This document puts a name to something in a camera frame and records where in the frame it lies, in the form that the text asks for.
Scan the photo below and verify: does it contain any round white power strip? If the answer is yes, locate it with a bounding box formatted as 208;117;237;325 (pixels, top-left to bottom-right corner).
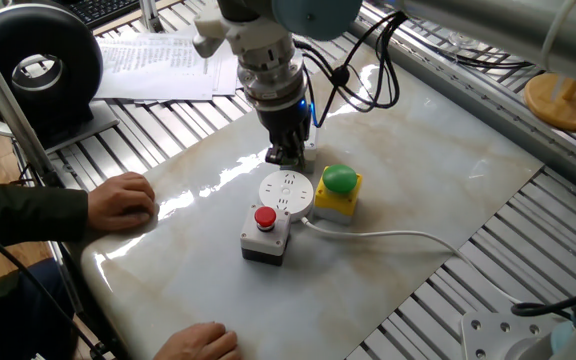
258;169;315;223

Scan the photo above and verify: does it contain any person's left forearm dark sleeve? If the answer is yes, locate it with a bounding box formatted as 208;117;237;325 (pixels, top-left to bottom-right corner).
0;182;90;254

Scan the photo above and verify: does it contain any person's right hand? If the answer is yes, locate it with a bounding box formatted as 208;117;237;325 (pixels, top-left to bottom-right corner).
152;321;244;360

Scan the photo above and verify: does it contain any black computer keyboard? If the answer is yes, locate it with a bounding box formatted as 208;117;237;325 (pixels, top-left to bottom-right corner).
65;0;142;29

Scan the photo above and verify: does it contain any round wooden stand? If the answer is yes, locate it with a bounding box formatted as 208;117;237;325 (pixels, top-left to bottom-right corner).
523;72;576;134

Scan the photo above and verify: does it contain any metal robot mounting plate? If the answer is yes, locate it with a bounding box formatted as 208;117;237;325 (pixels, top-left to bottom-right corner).
460;310;564;360

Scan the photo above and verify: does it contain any grey metal base plate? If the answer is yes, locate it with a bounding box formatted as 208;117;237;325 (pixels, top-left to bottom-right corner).
42;99;122;154

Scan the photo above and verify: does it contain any yellow box green mushroom button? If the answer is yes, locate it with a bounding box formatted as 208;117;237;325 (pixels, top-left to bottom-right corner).
312;163;364;225

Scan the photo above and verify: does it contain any person's left hand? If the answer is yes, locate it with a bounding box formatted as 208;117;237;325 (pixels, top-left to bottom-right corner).
86;171;158;232

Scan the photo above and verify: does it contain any black white box red button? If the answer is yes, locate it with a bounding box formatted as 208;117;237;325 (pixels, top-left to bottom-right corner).
239;204;293;267

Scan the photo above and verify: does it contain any white printed paper sheet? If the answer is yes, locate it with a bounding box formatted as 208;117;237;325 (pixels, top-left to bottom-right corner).
211;47;242;98
92;33;219;102

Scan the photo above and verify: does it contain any thick black cable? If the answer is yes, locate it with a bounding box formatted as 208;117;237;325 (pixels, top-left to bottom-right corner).
510;282;576;319

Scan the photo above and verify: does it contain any marble pattern slab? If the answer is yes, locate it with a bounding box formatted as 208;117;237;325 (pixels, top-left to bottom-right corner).
80;44;544;360

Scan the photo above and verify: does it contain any black gripper cable bundle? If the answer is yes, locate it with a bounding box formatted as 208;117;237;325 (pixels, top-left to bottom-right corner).
292;9;410;129

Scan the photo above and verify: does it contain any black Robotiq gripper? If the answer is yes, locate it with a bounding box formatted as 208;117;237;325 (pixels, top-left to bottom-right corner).
255;97;315;174

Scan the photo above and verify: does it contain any thin black cable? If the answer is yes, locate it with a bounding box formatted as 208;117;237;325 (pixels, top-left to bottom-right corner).
0;207;105;360

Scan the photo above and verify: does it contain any white power cable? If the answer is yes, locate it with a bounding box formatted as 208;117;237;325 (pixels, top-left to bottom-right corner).
300;215;524;306

